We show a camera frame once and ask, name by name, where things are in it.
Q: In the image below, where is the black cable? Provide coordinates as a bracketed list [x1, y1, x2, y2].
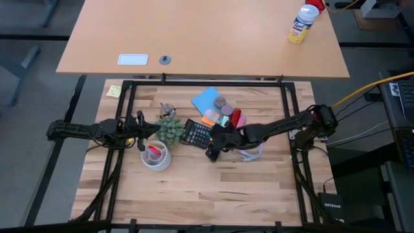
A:
[334, 84, 380, 118]

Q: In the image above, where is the mint green stapler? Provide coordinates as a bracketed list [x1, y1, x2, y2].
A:
[203, 109, 230, 128]

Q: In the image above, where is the thick yellow cable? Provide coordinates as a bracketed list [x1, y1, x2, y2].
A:
[331, 71, 414, 109]

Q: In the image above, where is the green succulent plant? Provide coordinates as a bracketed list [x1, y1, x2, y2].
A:
[154, 116, 186, 147]

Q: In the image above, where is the pink marker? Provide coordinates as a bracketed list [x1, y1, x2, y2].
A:
[147, 144, 163, 161]

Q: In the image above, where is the black desk calculator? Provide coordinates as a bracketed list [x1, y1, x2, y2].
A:
[180, 118, 214, 150]

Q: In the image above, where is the black Netgear network switch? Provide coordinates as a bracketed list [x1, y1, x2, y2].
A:
[317, 192, 345, 224]

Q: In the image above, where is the red stapler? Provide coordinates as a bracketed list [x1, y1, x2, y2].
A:
[230, 108, 242, 128]

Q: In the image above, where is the blue notebook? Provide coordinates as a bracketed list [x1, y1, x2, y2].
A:
[190, 86, 224, 117]

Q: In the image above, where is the black keyboard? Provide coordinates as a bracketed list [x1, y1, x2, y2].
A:
[397, 79, 414, 122]

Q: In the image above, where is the grey desk leg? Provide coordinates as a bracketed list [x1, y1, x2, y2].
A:
[0, 45, 42, 106]

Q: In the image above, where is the white rectangular desk plate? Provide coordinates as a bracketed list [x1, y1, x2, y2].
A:
[116, 53, 149, 66]

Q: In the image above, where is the thin yellow cable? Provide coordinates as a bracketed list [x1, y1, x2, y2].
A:
[325, 0, 360, 13]

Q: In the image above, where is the Lysol wipes canister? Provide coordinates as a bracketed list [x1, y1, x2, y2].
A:
[287, 4, 320, 45]

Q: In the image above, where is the brown cardboard box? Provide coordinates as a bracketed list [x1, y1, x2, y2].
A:
[353, 8, 405, 32]

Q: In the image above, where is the white box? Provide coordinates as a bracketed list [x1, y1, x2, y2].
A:
[360, 0, 411, 19]

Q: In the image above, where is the grey cable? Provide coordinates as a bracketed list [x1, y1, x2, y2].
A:
[325, 120, 393, 148]

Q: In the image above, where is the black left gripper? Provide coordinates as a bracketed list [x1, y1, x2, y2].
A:
[125, 110, 161, 152]

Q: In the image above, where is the beige wooden desk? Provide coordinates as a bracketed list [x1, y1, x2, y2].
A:
[56, 0, 351, 80]

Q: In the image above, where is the white ribbed pen holder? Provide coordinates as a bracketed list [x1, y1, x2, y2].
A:
[140, 140, 171, 172]

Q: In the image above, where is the white power cord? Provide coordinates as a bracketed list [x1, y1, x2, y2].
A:
[231, 142, 265, 162]

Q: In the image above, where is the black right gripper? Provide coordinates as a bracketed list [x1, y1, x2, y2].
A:
[206, 124, 249, 163]

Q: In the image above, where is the red box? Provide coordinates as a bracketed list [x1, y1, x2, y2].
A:
[305, 0, 327, 14]

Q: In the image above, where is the black aluminium table frame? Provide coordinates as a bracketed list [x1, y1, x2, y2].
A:
[69, 73, 344, 233]

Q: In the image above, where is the yellow sticky note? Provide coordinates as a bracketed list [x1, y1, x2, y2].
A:
[105, 85, 122, 99]

